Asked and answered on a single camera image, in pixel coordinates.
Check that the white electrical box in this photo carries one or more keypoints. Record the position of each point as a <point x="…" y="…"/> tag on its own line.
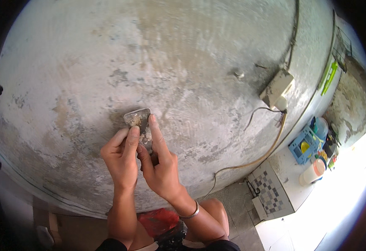
<point x="275" y="89"/>

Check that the metal putty knife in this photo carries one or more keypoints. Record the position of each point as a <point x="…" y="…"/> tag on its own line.
<point x="139" y="120"/>

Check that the brown cardboard box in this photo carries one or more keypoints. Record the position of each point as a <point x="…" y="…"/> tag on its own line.
<point x="48" y="222"/>

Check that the white jar with orange lid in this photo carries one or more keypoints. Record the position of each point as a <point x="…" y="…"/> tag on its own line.
<point x="311" y="174"/>

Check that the person's body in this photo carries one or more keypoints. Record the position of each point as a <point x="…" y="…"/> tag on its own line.
<point x="220" y="246"/>

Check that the cluster of small toiletries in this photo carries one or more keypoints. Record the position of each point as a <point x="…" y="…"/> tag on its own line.
<point x="330" y="150"/>

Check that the person's left hand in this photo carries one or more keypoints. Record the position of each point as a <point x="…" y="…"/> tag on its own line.
<point x="120" y="163"/>

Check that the yellow cup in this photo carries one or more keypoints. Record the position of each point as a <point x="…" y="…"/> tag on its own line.
<point x="305" y="146"/>

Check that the clear blue plastic container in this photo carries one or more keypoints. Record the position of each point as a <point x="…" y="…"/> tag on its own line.
<point x="321" y="127"/>

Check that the black plastic bag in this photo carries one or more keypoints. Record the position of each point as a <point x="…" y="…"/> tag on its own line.
<point x="172" y="240"/>

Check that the wall screw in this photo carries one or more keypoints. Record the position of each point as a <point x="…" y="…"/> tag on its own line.
<point x="239" y="74"/>

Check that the person's right hand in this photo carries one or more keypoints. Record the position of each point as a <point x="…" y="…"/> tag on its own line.
<point x="162" y="174"/>

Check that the blue plastic basket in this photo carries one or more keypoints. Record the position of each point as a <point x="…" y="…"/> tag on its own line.
<point x="302" y="153"/>

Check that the person's legs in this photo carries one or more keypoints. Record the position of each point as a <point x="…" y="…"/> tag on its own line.
<point x="217" y="213"/>

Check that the red plastic bag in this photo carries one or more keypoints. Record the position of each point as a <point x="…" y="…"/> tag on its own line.
<point x="158" y="221"/>

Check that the checkered tiled ledge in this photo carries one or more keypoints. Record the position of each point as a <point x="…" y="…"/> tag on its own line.
<point x="269" y="191"/>

